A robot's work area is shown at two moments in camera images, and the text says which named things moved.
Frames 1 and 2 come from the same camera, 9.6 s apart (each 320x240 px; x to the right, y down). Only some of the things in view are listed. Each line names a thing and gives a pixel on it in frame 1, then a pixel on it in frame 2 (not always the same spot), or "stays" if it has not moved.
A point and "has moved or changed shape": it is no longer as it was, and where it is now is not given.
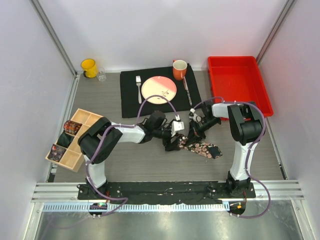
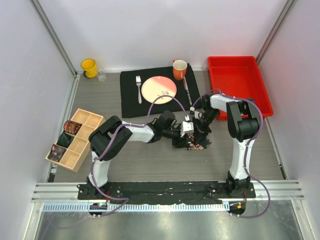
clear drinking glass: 101,74 stays
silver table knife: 186,88 stays
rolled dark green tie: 64,140 stays
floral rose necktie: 202,148 has moved or changed shape
